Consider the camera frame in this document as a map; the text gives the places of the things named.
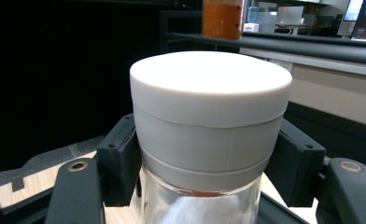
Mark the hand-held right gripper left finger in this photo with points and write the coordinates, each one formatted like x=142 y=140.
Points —
x=119 y=161

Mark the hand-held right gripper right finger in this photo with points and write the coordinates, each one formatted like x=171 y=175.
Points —
x=299 y=168

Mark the orange jar with silver lid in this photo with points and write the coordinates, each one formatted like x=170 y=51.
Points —
x=223 y=21

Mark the small white box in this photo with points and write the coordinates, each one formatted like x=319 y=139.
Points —
x=251 y=28

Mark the glass jar with white lid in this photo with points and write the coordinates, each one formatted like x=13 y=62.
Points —
x=209 y=93

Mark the beige partition panel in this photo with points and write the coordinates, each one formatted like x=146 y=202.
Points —
x=333 y=90

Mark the grey box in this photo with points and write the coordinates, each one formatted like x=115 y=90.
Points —
x=290 y=15

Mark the white-framed monitor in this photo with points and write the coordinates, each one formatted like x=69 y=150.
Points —
x=347 y=18

